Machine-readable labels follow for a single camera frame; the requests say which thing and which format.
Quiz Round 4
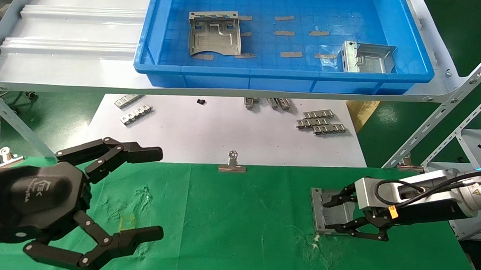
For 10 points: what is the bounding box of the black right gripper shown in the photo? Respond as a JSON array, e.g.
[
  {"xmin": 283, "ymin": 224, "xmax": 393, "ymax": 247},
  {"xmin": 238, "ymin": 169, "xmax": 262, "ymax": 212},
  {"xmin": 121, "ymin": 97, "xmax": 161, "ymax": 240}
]
[{"xmin": 320, "ymin": 181, "xmax": 461, "ymax": 246}]

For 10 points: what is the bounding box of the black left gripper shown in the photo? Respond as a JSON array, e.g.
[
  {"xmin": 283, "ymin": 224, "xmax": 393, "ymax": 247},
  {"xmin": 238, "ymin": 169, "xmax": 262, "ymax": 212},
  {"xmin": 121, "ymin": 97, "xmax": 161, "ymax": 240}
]
[{"xmin": 0, "ymin": 132, "xmax": 169, "ymax": 270}]

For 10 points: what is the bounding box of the stamped sheet metal bracket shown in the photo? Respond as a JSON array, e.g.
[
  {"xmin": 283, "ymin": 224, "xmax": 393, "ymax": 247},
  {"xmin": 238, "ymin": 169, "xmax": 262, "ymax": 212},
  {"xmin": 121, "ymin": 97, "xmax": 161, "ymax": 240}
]
[
  {"xmin": 308, "ymin": 187, "xmax": 360, "ymax": 237},
  {"xmin": 187, "ymin": 9, "xmax": 244, "ymax": 58},
  {"xmin": 341, "ymin": 40, "xmax": 397, "ymax": 75}
]

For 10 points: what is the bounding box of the white paper sheet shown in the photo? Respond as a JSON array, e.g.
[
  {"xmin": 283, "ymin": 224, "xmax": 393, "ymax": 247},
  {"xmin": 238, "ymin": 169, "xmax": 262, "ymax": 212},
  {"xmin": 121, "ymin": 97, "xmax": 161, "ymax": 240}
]
[{"xmin": 84, "ymin": 87, "xmax": 370, "ymax": 174}]

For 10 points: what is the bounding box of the brown cardboard piece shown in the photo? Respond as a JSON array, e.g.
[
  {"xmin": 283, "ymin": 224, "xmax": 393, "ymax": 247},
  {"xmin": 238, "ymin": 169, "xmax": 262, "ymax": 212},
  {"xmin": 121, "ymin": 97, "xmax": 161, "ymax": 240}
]
[{"xmin": 345, "ymin": 100, "xmax": 381, "ymax": 134}]

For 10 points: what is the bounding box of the green cloth mat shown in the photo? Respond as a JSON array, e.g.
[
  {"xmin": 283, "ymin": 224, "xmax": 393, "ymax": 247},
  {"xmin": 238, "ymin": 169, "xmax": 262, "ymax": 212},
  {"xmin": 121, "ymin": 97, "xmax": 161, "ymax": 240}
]
[{"xmin": 0, "ymin": 148, "xmax": 481, "ymax": 270}]

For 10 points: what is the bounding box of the grey metal stand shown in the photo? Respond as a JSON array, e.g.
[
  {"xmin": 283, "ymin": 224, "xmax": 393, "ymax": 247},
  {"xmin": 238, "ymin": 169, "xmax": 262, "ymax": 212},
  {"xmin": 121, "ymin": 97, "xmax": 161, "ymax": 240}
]
[{"xmin": 418, "ymin": 126, "xmax": 481, "ymax": 241}]

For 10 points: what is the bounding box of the blue plastic bin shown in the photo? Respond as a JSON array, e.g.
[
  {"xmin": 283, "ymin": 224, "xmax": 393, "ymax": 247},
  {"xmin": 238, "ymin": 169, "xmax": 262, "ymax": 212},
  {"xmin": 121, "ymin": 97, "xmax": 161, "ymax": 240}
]
[{"xmin": 133, "ymin": 0, "xmax": 439, "ymax": 102}]

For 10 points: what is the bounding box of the white ribbed shelf panel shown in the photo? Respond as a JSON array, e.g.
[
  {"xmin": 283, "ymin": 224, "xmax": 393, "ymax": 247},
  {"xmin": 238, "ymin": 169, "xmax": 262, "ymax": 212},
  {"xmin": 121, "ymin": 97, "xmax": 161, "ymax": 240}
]
[{"xmin": 0, "ymin": 0, "xmax": 157, "ymax": 90}]

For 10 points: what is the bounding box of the clear plastic film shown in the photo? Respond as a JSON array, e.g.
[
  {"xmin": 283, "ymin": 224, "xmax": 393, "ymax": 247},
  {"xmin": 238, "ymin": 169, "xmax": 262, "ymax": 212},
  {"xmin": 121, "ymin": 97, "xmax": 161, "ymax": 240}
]
[{"xmin": 319, "ymin": 56, "xmax": 345, "ymax": 72}]

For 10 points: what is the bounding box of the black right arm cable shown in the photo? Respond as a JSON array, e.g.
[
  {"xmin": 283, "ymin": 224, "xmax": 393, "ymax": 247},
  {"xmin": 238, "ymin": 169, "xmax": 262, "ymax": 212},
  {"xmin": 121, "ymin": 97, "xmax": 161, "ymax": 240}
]
[{"xmin": 374, "ymin": 162, "xmax": 481, "ymax": 210}]

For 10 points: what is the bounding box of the grey slotted metal shelf frame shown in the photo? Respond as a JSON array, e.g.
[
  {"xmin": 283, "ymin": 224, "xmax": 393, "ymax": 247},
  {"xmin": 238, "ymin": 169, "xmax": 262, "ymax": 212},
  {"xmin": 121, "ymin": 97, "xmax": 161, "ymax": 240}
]
[{"xmin": 0, "ymin": 0, "xmax": 481, "ymax": 181}]

